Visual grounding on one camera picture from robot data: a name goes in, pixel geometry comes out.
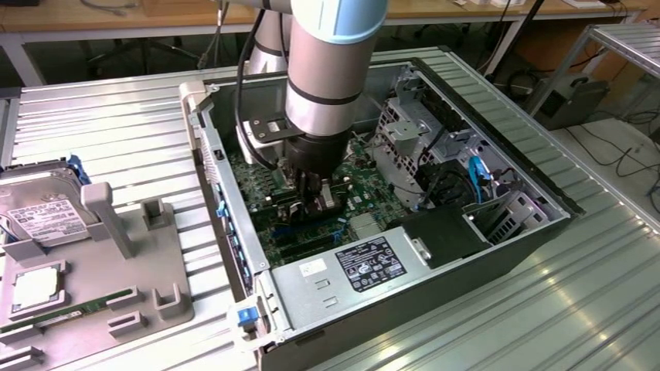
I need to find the hard disk with blue bracket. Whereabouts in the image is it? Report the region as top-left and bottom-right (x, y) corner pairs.
(0, 154), (100, 248)

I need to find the green motherboard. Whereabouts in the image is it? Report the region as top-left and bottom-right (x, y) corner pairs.
(226, 138), (408, 267)

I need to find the metal slat side table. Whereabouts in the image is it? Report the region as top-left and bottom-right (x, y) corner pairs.
(564, 23), (660, 119)

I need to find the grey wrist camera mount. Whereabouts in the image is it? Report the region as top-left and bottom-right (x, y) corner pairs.
(235, 115), (306, 169)

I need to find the wooden desk with white frame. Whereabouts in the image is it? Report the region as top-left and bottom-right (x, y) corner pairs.
(0, 0), (648, 88)

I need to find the black fan shroud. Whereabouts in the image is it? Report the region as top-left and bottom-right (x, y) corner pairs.
(402, 204), (492, 271)

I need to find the grey power supply unit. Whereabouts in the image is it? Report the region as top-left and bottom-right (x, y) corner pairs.
(270, 226), (432, 334)

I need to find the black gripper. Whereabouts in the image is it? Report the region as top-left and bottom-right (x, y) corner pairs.
(286, 130), (356, 182)

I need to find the silver drive cage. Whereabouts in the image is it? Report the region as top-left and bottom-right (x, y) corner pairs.
(371, 96), (444, 212)

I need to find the black box on floor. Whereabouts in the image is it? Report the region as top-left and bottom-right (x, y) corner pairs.
(535, 76), (611, 131)

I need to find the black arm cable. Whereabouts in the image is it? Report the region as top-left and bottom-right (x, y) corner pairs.
(234, 0), (271, 171)

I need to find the silver CPU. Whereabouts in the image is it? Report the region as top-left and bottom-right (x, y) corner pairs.
(12, 268), (62, 307)

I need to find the open black PC case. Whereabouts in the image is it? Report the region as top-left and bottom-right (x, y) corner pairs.
(178, 56), (587, 371)

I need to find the grey printed parts rack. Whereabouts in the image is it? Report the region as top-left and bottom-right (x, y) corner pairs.
(0, 181), (198, 371)

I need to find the green RAM stick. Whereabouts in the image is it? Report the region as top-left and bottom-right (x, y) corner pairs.
(0, 288), (131, 334)

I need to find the black expansion slot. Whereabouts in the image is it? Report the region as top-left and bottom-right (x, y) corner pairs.
(280, 234), (338, 259)

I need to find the blue case latch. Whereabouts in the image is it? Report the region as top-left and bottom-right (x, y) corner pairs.
(235, 305), (259, 326)

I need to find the blue disk wire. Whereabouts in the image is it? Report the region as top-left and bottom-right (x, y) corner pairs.
(467, 155), (490, 205)

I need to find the NVIDIA graphics card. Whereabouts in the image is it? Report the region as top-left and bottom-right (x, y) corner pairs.
(272, 184), (344, 227)

